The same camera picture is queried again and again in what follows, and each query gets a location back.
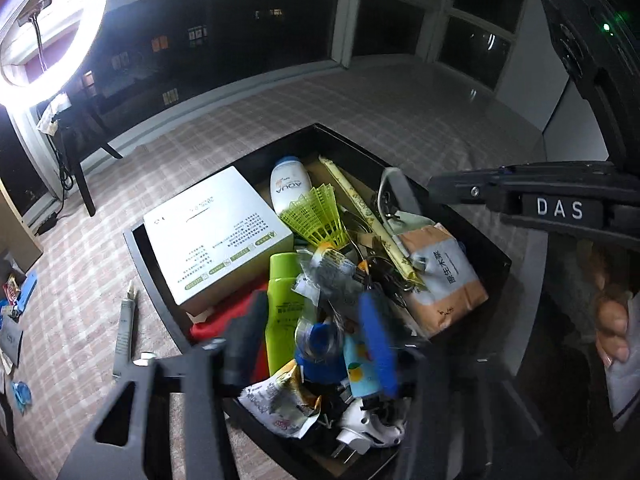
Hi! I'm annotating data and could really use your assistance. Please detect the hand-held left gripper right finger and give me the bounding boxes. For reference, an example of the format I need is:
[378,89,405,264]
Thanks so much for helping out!
[357,290,571,480]

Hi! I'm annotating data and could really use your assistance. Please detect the white plastic bottle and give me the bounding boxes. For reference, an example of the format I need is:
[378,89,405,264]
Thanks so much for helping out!
[270,156,315,216]

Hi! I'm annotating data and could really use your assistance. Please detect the white snack packet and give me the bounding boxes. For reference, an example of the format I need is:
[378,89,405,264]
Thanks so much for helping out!
[237,362,323,441]

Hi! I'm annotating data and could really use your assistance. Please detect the pink plaid blanket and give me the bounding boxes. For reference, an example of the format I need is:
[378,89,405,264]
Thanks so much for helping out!
[0,67,546,480]

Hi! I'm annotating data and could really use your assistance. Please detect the brown cardboard box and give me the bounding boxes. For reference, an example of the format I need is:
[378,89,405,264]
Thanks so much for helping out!
[0,177,46,286]

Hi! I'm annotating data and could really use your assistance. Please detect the white plug adapter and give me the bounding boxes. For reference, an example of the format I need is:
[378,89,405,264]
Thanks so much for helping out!
[332,397,406,466]

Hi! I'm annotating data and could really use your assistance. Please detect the crumpled clear plastic wrapper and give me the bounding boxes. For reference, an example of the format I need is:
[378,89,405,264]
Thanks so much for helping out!
[292,245,371,311]

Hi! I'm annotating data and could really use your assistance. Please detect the red cloth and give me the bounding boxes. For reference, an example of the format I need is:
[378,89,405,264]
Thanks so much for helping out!
[190,282,273,376]

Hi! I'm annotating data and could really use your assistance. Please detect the white flat box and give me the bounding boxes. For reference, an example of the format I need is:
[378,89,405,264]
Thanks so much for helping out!
[143,166,295,320]

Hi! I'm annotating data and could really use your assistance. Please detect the light blue printed bottle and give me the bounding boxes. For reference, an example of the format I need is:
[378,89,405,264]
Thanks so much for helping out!
[342,332,388,398]

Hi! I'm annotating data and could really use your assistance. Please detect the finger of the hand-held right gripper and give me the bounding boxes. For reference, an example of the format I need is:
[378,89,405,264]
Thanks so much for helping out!
[427,164,516,207]

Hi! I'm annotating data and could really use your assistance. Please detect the blue capped bottle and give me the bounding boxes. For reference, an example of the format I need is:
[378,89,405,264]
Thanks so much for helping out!
[295,320,351,383]

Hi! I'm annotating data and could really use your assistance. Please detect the green plastic shuttlecock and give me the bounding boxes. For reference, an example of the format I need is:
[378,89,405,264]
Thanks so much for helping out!
[278,185,347,250]

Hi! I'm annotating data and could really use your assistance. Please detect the grey metal tool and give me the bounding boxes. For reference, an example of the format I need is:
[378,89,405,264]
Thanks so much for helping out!
[375,166,426,221]

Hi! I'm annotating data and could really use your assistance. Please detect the black storage box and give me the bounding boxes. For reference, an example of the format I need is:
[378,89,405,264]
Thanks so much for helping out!
[122,122,513,480]

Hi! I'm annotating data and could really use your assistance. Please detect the black power strip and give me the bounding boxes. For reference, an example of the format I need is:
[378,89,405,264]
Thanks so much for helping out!
[35,212,62,235]

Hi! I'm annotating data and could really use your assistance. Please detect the white window frame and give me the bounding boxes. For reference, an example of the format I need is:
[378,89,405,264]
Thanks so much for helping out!
[0,0,531,111]

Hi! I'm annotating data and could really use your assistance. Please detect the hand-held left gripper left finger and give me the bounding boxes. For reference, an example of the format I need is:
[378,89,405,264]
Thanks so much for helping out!
[57,290,271,480]

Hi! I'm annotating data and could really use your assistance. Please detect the person's right hand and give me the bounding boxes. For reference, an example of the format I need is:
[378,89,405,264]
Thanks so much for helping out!
[595,255,635,367]

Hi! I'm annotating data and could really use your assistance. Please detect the green plastic bottle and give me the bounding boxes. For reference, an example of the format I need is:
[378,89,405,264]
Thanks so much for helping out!
[265,252,312,376]

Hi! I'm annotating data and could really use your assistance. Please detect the white printed tube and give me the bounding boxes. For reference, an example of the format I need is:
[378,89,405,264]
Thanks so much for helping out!
[112,280,138,380]

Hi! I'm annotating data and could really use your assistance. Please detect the paper-wrapped chopsticks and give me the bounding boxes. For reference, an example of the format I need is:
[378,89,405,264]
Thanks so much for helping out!
[319,155,418,283]

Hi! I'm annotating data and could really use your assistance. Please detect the blue folding stand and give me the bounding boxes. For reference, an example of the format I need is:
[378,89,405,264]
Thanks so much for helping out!
[7,269,40,318]

